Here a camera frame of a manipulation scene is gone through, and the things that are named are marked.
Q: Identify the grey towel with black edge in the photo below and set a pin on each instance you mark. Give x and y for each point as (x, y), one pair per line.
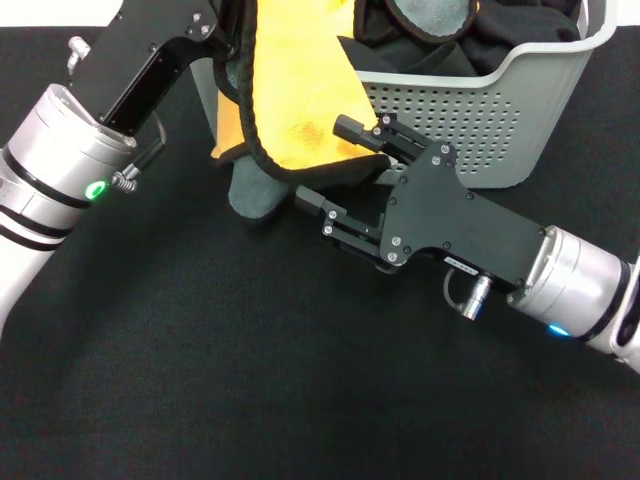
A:
(430, 17)

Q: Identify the yellow grey black-edged towel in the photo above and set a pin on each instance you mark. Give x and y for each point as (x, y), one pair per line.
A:
(300, 75)

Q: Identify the grey perforated plastic storage box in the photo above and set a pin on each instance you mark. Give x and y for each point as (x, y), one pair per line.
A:
(475, 125)

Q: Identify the silver round connector plug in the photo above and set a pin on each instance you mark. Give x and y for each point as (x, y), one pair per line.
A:
(77, 50)
(475, 300)

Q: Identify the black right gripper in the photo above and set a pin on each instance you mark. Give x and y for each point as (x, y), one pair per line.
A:
(450, 215)

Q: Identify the black tablecloth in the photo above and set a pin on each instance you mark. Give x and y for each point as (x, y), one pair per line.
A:
(250, 375)

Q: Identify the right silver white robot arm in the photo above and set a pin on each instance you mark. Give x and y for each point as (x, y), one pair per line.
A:
(575, 280)

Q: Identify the crumpled black cloth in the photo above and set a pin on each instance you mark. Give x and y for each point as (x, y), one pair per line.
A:
(425, 57)

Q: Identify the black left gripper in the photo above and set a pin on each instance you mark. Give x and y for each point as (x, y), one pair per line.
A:
(150, 35)

